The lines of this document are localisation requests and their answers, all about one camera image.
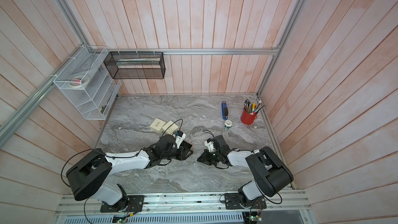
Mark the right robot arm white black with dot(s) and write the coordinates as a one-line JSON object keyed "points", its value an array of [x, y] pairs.
{"points": [[270, 174]]}

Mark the cream drawer jewelry box front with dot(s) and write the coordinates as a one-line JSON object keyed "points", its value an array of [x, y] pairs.
{"points": [[157, 125]]}

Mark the tape roll in rack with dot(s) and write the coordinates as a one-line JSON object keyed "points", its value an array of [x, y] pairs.
{"points": [[79, 81]]}

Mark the small tape roll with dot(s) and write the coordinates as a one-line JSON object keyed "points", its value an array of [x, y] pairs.
{"points": [[228, 124]]}

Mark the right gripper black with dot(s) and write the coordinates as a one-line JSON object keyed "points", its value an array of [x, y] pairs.
{"points": [[206, 158]]}

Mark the aluminium frame horizontal bar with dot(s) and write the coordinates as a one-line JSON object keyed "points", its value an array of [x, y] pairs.
{"points": [[201, 51]]}

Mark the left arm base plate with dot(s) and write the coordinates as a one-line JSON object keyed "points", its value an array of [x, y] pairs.
{"points": [[131, 204]]}

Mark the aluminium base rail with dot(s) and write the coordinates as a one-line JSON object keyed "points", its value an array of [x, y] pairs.
{"points": [[188, 202]]}

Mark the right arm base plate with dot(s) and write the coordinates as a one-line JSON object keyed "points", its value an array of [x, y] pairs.
{"points": [[239, 201]]}

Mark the blue stapler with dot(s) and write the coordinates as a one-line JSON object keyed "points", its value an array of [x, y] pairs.
{"points": [[225, 111]]}

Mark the black mesh basket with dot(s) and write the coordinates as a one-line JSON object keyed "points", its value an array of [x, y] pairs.
{"points": [[135, 65]]}

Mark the pens bundle in cup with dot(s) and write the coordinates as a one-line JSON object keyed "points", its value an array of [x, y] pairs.
{"points": [[251, 107]]}

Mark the red pen cup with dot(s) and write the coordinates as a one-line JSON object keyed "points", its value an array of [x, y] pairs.
{"points": [[247, 118]]}

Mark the white wire shelf rack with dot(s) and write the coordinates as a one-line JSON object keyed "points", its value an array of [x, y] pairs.
{"points": [[95, 100]]}

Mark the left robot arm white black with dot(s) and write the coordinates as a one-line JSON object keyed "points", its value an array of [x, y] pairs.
{"points": [[87, 178]]}

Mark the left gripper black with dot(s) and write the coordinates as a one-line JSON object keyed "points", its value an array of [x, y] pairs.
{"points": [[183, 152]]}

